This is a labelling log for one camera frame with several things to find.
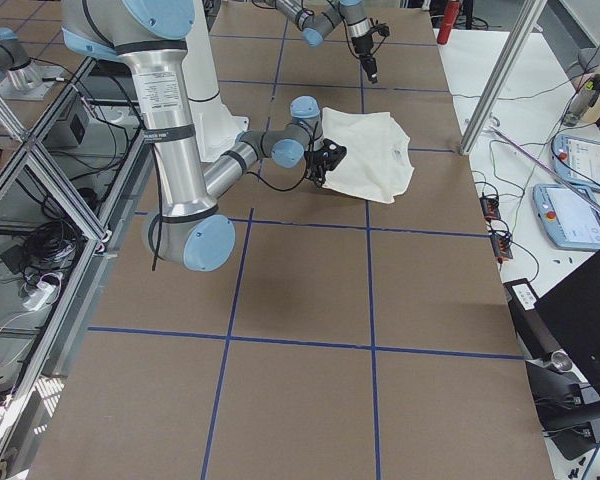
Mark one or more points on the aluminium frame rail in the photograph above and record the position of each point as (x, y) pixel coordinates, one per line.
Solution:
(30, 153)

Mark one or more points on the far blue teach pendant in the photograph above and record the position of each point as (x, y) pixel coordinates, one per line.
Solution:
(577, 160)

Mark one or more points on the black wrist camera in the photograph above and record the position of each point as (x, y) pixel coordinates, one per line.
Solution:
(382, 29)

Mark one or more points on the red bottle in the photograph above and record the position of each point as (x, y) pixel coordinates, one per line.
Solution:
(448, 21)

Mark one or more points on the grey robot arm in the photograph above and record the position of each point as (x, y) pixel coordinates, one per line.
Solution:
(149, 37)
(315, 27)

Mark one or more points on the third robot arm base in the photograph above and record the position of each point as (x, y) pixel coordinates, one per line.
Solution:
(22, 78)

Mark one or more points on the aluminium frame post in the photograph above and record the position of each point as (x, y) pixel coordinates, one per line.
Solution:
(510, 52)

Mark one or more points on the white camera mast base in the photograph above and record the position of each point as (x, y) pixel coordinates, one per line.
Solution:
(216, 128)

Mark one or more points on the white power strip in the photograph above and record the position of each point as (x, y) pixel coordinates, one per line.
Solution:
(40, 296)

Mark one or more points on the cream long-sleeve cat shirt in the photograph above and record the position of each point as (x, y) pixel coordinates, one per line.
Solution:
(377, 165)

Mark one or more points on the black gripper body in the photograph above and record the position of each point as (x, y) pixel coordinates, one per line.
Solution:
(363, 48)
(317, 165)

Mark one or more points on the blue teach pendant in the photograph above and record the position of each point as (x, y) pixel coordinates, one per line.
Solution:
(569, 222)
(577, 160)

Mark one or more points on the orange terminal block near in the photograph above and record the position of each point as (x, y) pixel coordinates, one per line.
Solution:
(501, 245)

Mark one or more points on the near blue teach pendant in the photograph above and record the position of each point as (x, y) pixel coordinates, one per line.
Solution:
(569, 222)

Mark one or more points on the black monitor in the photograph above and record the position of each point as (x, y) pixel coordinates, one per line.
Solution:
(571, 312)

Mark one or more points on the orange terminal block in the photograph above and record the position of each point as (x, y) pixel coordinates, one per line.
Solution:
(501, 245)
(490, 207)

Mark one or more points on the orange terminal block far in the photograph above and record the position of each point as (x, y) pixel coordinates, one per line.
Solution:
(490, 207)

